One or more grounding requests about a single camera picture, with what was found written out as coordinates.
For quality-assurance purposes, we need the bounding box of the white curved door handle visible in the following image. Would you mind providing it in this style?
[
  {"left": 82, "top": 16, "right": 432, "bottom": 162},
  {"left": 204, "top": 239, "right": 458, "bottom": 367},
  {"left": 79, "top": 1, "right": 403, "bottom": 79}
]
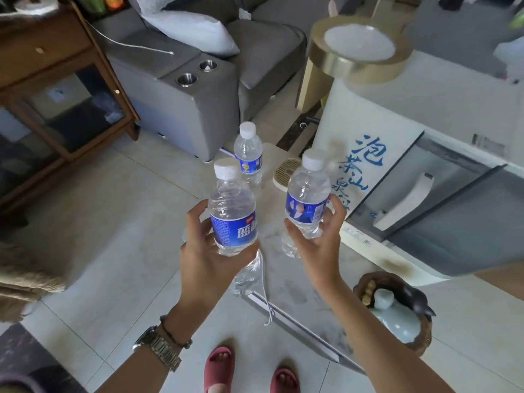
[{"left": 374, "top": 172, "right": 435, "bottom": 232}]

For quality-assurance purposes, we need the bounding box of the grey fabric sofa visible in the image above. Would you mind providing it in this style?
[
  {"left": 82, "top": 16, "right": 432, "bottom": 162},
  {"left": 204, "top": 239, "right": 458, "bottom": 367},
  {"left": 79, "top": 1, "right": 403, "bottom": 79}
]
[{"left": 92, "top": 0, "right": 308, "bottom": 162}]

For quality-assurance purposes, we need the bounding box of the beige fuzzy blanket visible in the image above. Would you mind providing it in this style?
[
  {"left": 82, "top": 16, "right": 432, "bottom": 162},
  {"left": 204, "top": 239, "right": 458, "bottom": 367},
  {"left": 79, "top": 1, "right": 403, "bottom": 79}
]
[{"left": 0, "top": 240, "right": 67, "bottom": 324}]

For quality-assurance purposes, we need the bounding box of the water bottle with portrait label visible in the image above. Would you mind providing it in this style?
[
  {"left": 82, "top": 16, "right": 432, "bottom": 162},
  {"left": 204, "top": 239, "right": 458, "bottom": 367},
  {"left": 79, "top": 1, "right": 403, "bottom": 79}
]
[{"left": 285, "top": 148, "right": 332, "bottom": 240}]

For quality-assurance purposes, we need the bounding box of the pale blue ceramic teapot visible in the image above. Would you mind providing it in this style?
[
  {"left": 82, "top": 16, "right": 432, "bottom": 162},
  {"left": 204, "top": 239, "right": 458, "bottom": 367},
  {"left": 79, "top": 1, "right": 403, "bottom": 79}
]
[{"left": 370, "top": 288, "right": 425, "bottom": 344}]

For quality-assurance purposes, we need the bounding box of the water bottle with yellow-badge label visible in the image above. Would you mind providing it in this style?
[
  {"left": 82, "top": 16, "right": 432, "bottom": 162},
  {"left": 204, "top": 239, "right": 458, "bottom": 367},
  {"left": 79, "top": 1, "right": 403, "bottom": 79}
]
[{"left": 233, "top": 122, "right": 263, "bottom": 193}]

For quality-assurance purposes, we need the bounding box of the person's right forearm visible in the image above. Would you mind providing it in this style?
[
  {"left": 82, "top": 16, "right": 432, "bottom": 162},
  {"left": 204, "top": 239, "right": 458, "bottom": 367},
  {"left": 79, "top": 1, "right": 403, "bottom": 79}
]
[{"left": 307, "top": 277, "right": 457, "bottom": 393}]

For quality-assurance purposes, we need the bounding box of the white round dish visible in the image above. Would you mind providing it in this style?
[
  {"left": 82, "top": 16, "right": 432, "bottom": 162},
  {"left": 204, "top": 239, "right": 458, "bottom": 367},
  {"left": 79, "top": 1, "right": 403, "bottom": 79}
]
[{"left": 14, "top": 0, "right": 60, "bottom": 15}]

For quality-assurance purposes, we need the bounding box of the gold round side table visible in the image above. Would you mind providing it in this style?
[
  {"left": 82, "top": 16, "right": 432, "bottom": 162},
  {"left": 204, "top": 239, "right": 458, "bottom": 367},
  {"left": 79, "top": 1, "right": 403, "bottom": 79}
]
[{"left": 296, "top": 14, "right": 414, "bottom": 116}]

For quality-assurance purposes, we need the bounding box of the carved dark wooden tea tray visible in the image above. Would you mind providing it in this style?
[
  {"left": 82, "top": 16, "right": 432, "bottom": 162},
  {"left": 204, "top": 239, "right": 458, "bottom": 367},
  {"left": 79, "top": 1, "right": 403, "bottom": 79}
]
[{"left": 352, "top": 270, "right": 437, "bottom": 359}]

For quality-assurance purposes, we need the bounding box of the beige round drip tray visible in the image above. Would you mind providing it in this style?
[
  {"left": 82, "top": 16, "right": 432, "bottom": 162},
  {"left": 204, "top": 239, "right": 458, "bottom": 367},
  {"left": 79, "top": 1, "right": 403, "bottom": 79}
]
[{"left": 273, "top": 158, "right": 305, "bottom": 191}]

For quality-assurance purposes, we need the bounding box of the person's right hand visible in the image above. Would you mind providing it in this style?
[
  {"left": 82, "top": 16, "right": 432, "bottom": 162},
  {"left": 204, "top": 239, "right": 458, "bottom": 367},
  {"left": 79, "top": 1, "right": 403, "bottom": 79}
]
[{"left": 283, "top": 195, "right": 347, "bottom": 288}]

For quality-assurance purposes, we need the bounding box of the thin white cord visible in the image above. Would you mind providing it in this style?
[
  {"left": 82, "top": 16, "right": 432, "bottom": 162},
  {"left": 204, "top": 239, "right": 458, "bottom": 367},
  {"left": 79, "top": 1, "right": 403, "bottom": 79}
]
[{"left": 257, "top": 249, "right": 274, "bottom": 326}]

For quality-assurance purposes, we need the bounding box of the person's left forearm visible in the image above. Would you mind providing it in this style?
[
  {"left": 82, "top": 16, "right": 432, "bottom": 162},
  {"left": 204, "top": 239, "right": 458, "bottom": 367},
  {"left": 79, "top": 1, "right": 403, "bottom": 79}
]
[{"left": 96, "top": 299, "right": 227, "bottom": 393}]

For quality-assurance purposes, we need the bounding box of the brown wooden glass cabinet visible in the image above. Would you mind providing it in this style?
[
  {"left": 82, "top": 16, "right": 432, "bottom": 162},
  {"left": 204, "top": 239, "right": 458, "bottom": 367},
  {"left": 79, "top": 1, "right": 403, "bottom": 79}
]
[{"left": 0, "top": 0, "right": 141, "bottom": 211}]

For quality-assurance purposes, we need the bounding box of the white water dispenser machine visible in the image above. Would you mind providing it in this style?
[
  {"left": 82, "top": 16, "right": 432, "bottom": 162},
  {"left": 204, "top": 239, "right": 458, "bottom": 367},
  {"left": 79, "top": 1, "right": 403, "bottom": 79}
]
[{"left": 311, "top": 50, "right": 524, "bottom": 288}]

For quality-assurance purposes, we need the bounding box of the white charging cable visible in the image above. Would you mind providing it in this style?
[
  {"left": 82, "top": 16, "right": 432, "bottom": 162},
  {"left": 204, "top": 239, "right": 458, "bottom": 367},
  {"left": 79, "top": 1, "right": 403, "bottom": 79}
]
[{"left": 87, "top": 21, "right": 175, "bottom": 56}]

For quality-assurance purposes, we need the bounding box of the water bottle with large-print label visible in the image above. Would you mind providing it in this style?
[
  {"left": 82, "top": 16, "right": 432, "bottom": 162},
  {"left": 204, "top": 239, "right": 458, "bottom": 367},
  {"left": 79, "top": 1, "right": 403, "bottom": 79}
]
[{"left": 208, "top": 157, "right": 259, "bottom": 257}]

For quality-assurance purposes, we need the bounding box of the red slipper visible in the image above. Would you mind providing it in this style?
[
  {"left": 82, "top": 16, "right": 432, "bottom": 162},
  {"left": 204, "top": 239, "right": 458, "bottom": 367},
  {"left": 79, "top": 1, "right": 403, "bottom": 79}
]
[
  {"left": 270, "top": 366, "right": 301, "bottom": 393},
  {"left": 203, "top": 346, "right": 236, "bottom": 393}
]

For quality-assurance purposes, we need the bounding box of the silver metal wristwatch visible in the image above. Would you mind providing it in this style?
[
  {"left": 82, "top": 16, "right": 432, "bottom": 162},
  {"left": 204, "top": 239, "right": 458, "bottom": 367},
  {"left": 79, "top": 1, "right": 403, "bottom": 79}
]
[{"left": 132, "top": 325, "right": 182, "bottom": 373}]

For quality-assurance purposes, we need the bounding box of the dark bead bracelet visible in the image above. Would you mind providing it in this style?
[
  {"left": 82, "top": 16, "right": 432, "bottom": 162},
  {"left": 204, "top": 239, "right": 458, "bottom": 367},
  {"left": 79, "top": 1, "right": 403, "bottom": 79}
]
[{"left": 159, "top": 314, "right": 193, "bottom": 351}]

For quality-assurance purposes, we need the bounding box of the person's left hand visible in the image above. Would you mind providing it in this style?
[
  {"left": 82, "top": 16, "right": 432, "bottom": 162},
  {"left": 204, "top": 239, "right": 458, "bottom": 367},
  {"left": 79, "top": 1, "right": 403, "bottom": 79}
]
[{"left": 179, "top": 199, "right": 261, "bottom": 309}]

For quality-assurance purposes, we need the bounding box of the white pillow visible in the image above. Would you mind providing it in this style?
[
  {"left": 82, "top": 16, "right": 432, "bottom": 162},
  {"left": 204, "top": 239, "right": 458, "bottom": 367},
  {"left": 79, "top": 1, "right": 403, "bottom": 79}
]
[{"left": 135, "top": 0, "right": 241, "bottom": 58}]

